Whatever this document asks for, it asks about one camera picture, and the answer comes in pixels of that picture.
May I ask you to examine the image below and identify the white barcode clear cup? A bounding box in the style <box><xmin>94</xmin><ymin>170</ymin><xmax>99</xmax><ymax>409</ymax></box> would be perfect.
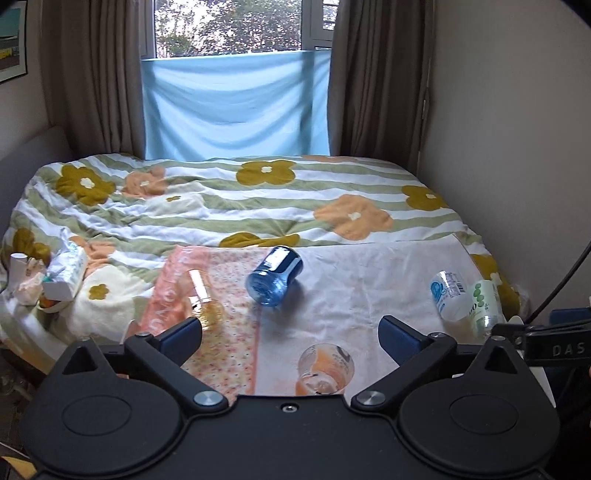
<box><xmin>430</xmin><ymin>270</ymin><xmax>472</xmax><ymax>322</ymax></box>

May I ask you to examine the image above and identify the green dotted clear cup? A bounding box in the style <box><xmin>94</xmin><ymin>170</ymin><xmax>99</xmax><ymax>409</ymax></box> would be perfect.
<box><xmin>469</xmin><ymin>280</ymin><xmax>506</xmax><ymax>340</ymax></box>

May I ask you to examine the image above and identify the blue plastic cup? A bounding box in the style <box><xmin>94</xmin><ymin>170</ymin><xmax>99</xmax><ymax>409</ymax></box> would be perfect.
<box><xmin>245</xmin><ymin>245</ymin><xmax>304</xmax><ymax>307</ymax></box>

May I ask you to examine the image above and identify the pink floral cloth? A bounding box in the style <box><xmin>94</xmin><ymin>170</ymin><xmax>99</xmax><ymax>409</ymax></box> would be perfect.
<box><xmin>124</xmin><ymin>232</ymin><xmax>555</xmax><ymax>407</ymax></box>

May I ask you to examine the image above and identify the white tissue pack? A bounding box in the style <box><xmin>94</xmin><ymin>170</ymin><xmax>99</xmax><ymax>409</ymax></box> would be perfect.
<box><xmin>42</xmin><ymin>228</ymin><xmax>88</xmax><ymax>302</ymax></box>

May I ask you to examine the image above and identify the flower striped duvet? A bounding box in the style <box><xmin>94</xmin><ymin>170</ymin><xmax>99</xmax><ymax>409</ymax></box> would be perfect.
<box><xmin>1</xmin><ymin>154</ymin><xmax>525</xmax><ymax>372</ymax></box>

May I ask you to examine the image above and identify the small white bottle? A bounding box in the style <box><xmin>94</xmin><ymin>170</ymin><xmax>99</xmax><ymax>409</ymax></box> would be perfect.
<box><xmin>8</xmin><ymin>252</ymin><xmax>28</xmax><ymax>291</ymax></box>

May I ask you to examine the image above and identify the light blue window cloth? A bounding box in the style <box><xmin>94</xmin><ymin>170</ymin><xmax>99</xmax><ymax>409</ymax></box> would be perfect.
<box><xmin>141</xmin><ymin>50</ymin><xmax>331</xmax><ymax>162</ymax></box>

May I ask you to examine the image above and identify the brown right curtain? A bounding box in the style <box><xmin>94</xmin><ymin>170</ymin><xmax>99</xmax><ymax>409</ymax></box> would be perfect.
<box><xmin>328</xmin><ymin>1</ymin><xmax>435</xmax><ymax>173</ymax></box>

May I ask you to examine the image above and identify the brown curtain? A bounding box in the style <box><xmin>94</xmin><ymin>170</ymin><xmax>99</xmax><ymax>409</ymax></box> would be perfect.
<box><xmin>40</xmin><ymin>1</ymin><xmax>145</xmax><ymax>158</ymax></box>
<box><xmin>328</xmin><ymin>1</ymin><xmax>435</xmax><ymax>173</ymax></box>

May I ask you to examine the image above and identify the brown left curtain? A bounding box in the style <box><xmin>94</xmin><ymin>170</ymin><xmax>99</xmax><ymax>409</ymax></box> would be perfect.
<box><xmin>40</xmin><ymin>1</ymin><xmax>145</xmax><ymax>158</ymax></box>

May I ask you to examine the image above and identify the black cable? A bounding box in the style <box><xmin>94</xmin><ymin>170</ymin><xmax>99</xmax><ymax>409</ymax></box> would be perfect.
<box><xmin>526</xmin><ymin>239</ymin><xmax>591</xmax><ymax>326</ymax></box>

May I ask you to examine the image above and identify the window frame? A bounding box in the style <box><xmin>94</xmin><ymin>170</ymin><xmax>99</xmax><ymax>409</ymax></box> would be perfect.
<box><xmin>140</xmin><ymin>0</ymin><xmax>339</xmax><ymax>58</ymax></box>

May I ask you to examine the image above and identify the framed wall picture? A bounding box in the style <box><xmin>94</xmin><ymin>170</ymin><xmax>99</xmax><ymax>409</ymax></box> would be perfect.
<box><xmin>0</xmin><ymin>1</ymin><xmax>28</xmax><ymax>83</ymax></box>

